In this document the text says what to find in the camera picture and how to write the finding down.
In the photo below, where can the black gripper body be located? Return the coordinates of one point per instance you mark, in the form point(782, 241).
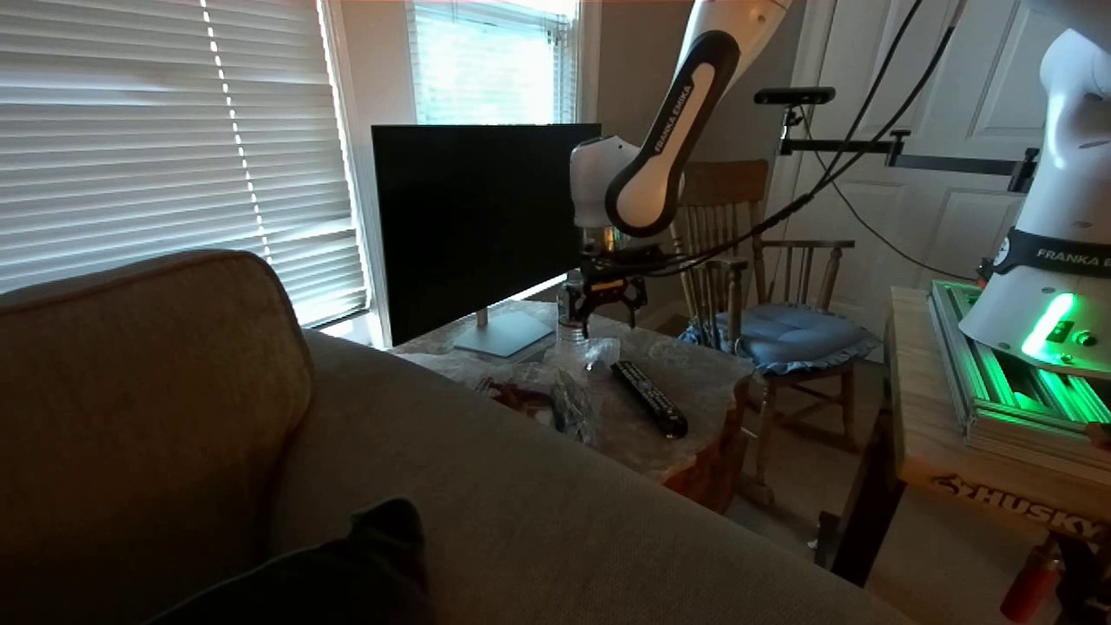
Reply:
point(612, 277)

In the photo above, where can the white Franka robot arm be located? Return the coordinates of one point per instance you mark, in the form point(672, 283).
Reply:
point(694, 91)

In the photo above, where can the black remote control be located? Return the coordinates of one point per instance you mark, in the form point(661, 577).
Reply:
point(648, 401)

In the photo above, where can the crumpled clear plastic bag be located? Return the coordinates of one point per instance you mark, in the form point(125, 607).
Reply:
point(573, 404)

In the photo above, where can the red brown wrapper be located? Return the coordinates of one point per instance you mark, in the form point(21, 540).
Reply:
point(514, 396)

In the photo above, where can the black flat screen monitor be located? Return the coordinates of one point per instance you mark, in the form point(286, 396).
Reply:
point(487, 220)

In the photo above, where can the blue ruffled seat cushion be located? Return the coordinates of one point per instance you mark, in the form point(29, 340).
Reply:
point(799, 334)

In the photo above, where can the wooden spindle armchair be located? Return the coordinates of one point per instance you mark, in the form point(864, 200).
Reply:
point(809, 261)

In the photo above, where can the wooden tray table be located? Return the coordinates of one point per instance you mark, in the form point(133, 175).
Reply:
point(723, 465)

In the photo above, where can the beige fabric sofa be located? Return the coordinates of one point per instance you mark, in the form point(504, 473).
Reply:
point(523, 521)

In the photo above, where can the narrow white window blinds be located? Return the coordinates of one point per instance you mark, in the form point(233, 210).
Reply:
point(487, 71)

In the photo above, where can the wooden Husky workbench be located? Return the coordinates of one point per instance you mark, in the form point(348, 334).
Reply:
point(926, 419)

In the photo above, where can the dark throw pillow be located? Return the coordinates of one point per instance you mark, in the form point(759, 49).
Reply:
point(348, 577)

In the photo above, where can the white panelled door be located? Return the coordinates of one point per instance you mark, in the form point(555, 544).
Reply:
point(985, 82)

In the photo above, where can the wide white window blinds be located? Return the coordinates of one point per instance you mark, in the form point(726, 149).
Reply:
point(140, 139)

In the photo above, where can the red clamp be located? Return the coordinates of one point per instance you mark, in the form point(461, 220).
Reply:
point(1027, 584)

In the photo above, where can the black stereo camera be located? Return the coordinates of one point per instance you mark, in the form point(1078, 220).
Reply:
point(796, 97)

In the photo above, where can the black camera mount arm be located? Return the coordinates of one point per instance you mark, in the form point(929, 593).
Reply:
point(845, 145)

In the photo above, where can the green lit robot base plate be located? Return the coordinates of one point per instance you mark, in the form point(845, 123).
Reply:
point(1008, 387)

